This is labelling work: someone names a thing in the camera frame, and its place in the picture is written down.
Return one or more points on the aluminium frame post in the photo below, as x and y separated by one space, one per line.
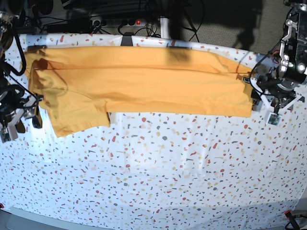
164 28

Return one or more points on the terrazzo pattern tablecloth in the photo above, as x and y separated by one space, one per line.
152 171

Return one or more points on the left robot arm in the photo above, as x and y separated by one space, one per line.
290 53

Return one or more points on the black table clamp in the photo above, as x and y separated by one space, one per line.
127 39

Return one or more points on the red-handled clamp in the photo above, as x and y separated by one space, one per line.
292 223

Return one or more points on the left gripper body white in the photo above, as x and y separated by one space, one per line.
270 94

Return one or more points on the black power strip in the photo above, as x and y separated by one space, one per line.
117 22

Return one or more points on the yellow T-shirt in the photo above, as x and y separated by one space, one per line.
82 85

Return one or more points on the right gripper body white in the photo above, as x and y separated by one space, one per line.
8 130

